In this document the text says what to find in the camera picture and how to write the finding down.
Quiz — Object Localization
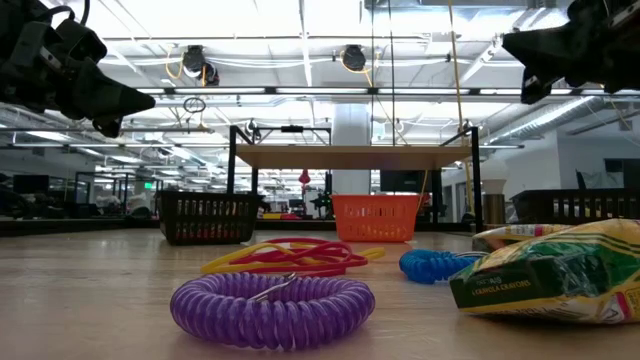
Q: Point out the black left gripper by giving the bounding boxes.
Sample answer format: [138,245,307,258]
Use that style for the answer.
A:
[0,14,157,139]

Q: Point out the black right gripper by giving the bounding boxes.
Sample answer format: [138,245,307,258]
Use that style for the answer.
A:
[502,0,640,105]

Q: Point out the black plastic basket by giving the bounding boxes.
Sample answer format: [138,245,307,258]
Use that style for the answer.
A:
[157,190,262,247]
[509,188,640,226]

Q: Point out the yellow crayon pack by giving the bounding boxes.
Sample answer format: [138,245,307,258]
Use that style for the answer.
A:
[448,218,640,326]
[471,223,576,254]

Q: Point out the purple coil wristband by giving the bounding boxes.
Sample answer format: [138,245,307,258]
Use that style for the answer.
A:
[169,271,377,351]

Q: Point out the orange plastic basket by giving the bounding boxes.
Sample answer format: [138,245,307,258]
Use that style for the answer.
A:
[330,194,422,244]

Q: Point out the blue coil wristband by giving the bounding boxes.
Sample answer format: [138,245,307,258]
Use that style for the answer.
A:
[398,248,490,286]

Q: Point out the wooden shelf riser black legs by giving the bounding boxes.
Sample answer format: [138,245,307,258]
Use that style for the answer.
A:
[227,124,485,235]

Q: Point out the black ceiling cord reel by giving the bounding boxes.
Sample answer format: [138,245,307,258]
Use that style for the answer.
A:
[341,44,368,73]
[180,44,221,87]

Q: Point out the yellow hanging cable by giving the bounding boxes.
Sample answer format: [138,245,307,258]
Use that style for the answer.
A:
[446,0,476,221]

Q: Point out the black aluminium rig frame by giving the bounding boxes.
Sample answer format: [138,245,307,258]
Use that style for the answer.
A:
[0,124,640,239]

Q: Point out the black hanging power cable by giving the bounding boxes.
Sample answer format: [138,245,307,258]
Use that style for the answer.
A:
[369,0,397,147]

